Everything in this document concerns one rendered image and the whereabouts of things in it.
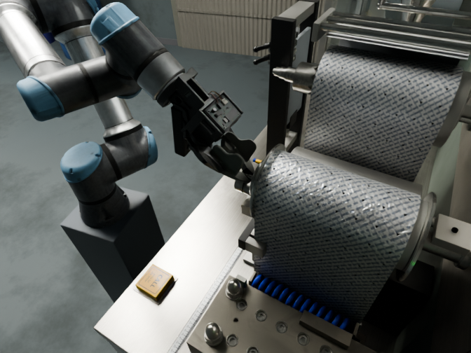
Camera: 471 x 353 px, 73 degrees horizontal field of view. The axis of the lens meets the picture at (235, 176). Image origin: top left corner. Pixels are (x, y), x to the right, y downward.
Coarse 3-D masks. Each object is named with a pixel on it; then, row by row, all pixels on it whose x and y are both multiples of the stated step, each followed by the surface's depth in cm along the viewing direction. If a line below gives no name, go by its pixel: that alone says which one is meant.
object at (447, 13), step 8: (384, 8) 80; (392, 8) 78; (400, 8) 78; (408, 8) 77; (416, 8) 76; (424, 8) 76; (432, 8) 75; (440, 8) 74; (440, 16) 75; (448, 16) 74; (456, 16) 73; (464, 16) 72
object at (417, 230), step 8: (256, 176) 54; (424, 200) 49; (424, 208) 46; (424, 216) 45; (416, 224) 45; (416, 232) 45; (416, 240) 45; (408, 248) 45; (408, 256) 45; (400, 264) 47
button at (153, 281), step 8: (152, 264) 85; (152, 272) 83; (160, 272) 83; (168, 272) 83; (144, 280) 81; (152, 280) 81; (160, 280) 81; (168, 280) 81; (144, 288) 80; (152, 288) 80; (160, 288) 80; (152, 296) 79; (160, 296) 80
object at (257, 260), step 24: (264, 240) 61; (288, 240) 57; (264, 264) 67; (288, 264) 62; (312, 264) 58; (336, 264) 54; (312, 288) 63; (336, 288) 58; (360, 288) 55; (336, 312) 64; (360, 312) 60
